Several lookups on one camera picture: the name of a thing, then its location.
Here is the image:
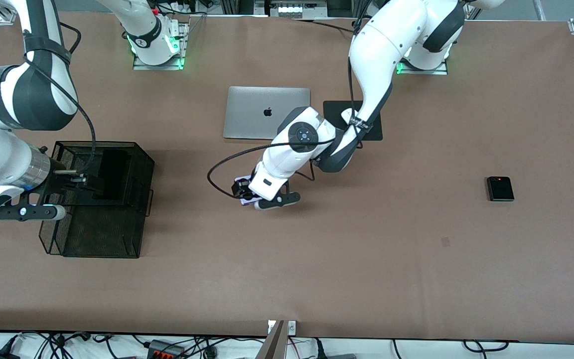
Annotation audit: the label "black slab phone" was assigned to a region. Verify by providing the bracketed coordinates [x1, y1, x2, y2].
[93, 149, 129, 201]

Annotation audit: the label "lavender flip phone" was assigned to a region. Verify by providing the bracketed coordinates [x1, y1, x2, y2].
[234, 176, 260, 206]

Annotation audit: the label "black flip phone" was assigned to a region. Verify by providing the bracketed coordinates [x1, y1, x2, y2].
[486, 176, 515, 202]

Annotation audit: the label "black mesh two-tier organizer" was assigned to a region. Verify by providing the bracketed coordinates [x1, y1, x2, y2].
[38, 141, 155, 259]

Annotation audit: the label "silver closed laptop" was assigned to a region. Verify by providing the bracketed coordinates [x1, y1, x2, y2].
[223, 86, 311, 140]

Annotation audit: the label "black mouse pad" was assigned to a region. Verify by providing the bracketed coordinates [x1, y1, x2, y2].
[323, 100, 383, 141]

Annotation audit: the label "black power strip red switches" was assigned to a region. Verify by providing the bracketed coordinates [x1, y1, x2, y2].
[146, 340, 186, 359]

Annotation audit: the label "white terminal block device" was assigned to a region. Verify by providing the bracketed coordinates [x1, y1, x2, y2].
[270, 1, 318, 16]

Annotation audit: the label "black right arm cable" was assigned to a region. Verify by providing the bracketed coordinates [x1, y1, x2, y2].
[22, 22, 97, 175]

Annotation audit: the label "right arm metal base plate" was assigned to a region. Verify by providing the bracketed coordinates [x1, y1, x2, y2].
[133, 21, 189, 71]

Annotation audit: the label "black cable on table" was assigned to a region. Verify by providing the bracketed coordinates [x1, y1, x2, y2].
[291, 18, 356, 34]

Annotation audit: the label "aluminium frame post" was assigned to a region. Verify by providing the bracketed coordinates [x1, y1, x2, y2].
[221, 0, 255, 15]

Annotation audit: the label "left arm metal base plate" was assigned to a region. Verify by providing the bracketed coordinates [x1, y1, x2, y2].
[396, 59, 448, 75]

